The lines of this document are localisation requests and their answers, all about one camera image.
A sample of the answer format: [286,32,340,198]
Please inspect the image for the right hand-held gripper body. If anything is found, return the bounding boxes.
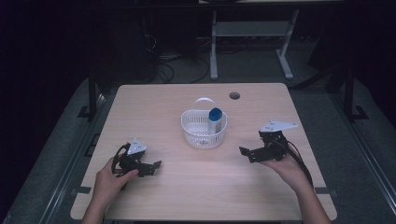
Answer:
[258,120,299,162]

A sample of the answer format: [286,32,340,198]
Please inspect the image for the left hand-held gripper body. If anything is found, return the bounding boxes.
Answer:
[118,138,151,178]

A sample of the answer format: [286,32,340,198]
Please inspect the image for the white bottle with blue cap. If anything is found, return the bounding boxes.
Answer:
[207,106,224,135]

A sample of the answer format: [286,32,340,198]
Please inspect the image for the white plastic basket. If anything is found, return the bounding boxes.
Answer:
[180,97,229,150]

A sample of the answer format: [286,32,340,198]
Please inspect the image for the person's right hand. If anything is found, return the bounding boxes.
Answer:
[262,152,308,191]

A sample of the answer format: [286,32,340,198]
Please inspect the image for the person's left hand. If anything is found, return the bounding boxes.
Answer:
[92,155,140,207]

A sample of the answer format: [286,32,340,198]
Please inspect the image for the black metal stand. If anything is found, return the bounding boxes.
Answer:
[77,69,101,123]
[340,63,370,123]

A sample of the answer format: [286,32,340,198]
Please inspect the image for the left hand-held gripper black cable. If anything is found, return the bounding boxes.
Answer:
[109,143,131,176]

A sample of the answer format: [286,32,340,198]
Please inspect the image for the hand-held gripper black cable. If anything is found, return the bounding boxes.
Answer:
[274,138,314,188]
[109,143,131,176]

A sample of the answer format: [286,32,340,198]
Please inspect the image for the right hand-held gripper black cable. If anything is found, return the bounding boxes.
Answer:
[274,138,314,188]

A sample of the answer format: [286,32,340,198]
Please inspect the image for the metal frame rail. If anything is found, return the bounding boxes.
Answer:
[38,91,106,224]
[330,91,396,216]

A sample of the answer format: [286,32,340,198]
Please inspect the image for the black floor cables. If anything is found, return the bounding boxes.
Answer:
[154,50,211,85]

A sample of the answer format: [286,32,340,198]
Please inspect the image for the white metal desk frame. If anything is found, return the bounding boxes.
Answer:
[209,8,301,81]

